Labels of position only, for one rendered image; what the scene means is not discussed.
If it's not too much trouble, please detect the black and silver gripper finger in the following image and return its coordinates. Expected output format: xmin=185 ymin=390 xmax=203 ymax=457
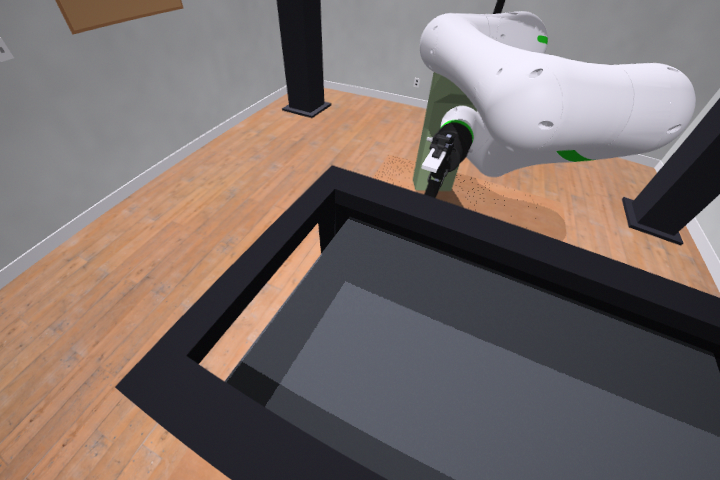
xmin=421 ymin=133 xmax=455 ymax=173
xmin=424 ymin=168 xmax=449 ymax=198

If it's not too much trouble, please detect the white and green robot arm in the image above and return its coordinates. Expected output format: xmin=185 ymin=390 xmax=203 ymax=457
xmin=420 ymin=0 xmax=696 ymax=177

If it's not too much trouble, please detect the black rectangular frame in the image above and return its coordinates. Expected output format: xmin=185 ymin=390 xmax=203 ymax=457
xmin=115 ymin=165 xmax=720 ymax=480

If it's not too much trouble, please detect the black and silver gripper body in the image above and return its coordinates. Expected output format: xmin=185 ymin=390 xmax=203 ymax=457
xmin=432 ymin=137 xmax=464 ymax=180

